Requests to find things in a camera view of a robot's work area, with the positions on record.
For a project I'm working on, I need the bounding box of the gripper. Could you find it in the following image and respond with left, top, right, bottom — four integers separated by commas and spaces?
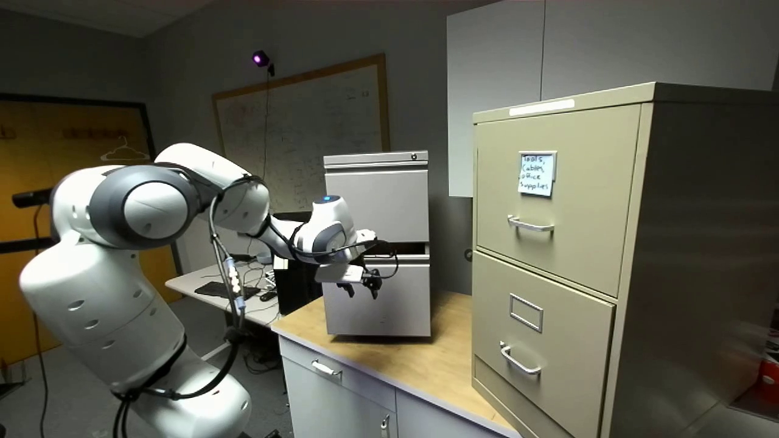
342, 268, 383, 301

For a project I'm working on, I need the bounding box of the grey large drawer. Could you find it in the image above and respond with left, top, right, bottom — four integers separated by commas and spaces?
323, 254, 432, 338

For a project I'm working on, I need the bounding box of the white counter drawer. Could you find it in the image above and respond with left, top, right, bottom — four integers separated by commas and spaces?
278, 335, 397, 412

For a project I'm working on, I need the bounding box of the grey middle drawer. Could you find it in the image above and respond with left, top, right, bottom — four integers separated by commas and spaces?
324, 169, 430, 244

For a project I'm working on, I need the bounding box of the small grey drawer cabinet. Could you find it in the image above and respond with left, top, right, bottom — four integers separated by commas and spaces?
323, 150, 432, 339

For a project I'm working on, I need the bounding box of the grey slim lock drawer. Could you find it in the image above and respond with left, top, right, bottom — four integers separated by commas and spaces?
323, 151, 429, 169

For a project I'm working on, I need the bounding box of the beige drawer with note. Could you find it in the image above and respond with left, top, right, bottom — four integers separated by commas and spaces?
474, 103, 643, 299

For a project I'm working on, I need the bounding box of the beige filing cabinet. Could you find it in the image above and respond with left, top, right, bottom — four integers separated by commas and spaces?
471, 82, 779, 438

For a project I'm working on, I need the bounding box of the black computer tower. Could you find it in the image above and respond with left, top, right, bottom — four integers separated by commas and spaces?
272, 254, 324, 316

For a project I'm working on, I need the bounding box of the black keyboard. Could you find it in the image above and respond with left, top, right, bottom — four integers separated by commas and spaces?
194, 280, 262, 301

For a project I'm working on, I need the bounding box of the wood framed whiteboard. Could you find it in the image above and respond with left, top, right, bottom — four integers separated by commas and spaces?
211, 53, 391, 214

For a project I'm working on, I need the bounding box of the white desk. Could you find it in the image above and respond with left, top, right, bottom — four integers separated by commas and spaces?
165, 260, 281, 330

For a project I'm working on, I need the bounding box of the white handwritten note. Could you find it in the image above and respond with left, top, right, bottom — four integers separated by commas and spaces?
517, 150, 558, 198

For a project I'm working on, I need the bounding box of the stand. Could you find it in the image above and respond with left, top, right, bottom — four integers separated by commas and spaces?
0, 187, 57, 255

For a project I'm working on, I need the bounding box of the orange door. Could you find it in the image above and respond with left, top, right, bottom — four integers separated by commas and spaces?
0, 93, 184, 367

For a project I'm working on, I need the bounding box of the red object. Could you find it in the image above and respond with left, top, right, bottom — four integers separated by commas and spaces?
756, 327, 779, 403

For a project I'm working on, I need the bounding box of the silver counter drawer handle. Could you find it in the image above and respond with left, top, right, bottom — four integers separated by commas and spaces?
311, 358, 343, 380

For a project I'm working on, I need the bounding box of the beige drawer with label frame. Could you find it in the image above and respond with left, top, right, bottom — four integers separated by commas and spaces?
471, 250, 617, 438

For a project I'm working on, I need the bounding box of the camera on mount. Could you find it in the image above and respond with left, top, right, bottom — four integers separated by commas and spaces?
252, 49, 276, 78

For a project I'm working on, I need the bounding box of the black cable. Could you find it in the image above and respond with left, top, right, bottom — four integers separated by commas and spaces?
30, 206, 52, 438

